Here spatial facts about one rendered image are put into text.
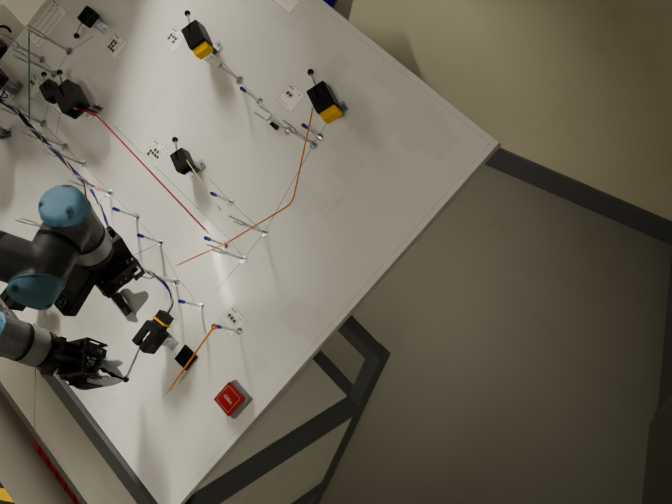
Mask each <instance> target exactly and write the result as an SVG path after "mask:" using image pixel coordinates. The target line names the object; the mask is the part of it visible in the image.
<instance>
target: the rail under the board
mask: <svg viewBox="0 0 672 504"><path fill-rule="evenodd" d="M4 308H5V303H4V302H3V301H2V299H1V298H0V312H2V313H3V311H4ZM5 314H6V315H9V316H11V317H14V318H17V319H18V317H17V316H16V315H15V313H14V312H13V311H12V310H11V309H8V307H7V309H6V312H5ZM41 375H42V374H41ZM42 376H43V377H44V379H45V380H46V381H47V383H48V384H49V385H50V387H51V388H52V389H53V391H54V392H55V393H56V395H57V396H58V397H59V399H60V400H61V402H62V403H63V404H64V406H65V407H66V408H67V410H68V411H69V412H70V414H71V415H72V416H73V418H74V419H75V420H76V422H77V423H78V424H79V426H80V427H81V429H82V430H83V431H84V433H85V434H86V435H87V437H88V438H89V439H90V441H91V442H92V443H93V445H94V446H95V447H96V449H97V450H98V451H99V453H100V454H101V456H102V457H103V458H104V460H105V461H106V462H107V464H108V465H109V466H110V468H111V469H112V470H113V472H114V473H115V474H116V476H117V477H118V478H119V480H120V481H121V483H122V484H123V485H124V487H125V488H126V489H127V491H128V492H129V493H130V495H131V496H132V497H133V499H134V500H135V501H136V503H137V504H158V503H157V502H156V500H155V499H154V498H153V496H152V495H151V494H150V492H149V491H148V490H147V488H146V487H145V486H144V484H143V483H142V482H141V480H140V479H139V478H138V477H137V475H136V474H135V473H134V471H133V470H132V469H131V467H130V466H129V465H128V463H127V462H126V461H125V459H124V458H123V457H122V455H121V454H120V453H119V451H118V450H117V449H116V447H115V446H114V445H113V443H112V442H111V441H110V439H109V438H108V437H107V435H106V434H105V433H104V431H103V430H102V429H101V427H100V426H99V425H98V423H97V422H96V421H95V419H94V418H93V417H92V415H91V414H90V413H89V411H88V410H87V409H86V408H85V406H84V405H83V404H82V402H81V401H80V400H79V398H78V397H77V396H76V394H75V393H74V392H73V390H72V389H71V388H70V386H69V385H68V384H67V382H66V381H65V380H61V379H60V376H59V375H57V370H56V371H55V372H54V374H53V376H47V375H42Z"/></svg>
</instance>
